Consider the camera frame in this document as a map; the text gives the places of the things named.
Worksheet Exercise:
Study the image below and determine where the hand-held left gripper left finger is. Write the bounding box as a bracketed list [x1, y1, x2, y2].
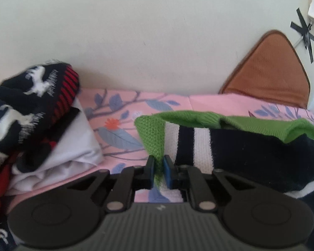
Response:
[65, 155, 156, 212]

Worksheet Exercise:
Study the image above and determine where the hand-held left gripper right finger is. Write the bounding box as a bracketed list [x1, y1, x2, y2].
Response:
[162, 154, 255, 212]

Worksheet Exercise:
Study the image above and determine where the pink floral bedsheet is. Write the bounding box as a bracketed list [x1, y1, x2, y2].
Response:
[5, 87, 314, 204]

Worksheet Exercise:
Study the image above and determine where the white cloth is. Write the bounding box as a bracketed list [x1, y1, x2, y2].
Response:
[10, 99, 104, 196]

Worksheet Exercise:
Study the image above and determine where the brown cushion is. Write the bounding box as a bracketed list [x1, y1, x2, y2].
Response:
[218, 30, 311, 109]

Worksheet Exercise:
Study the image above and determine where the navy reindeer print sweater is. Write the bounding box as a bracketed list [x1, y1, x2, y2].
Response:
[0, 61, 80, 174]

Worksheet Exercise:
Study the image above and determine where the black tape cross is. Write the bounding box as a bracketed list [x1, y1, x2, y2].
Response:
[290, 8, 314, 64]

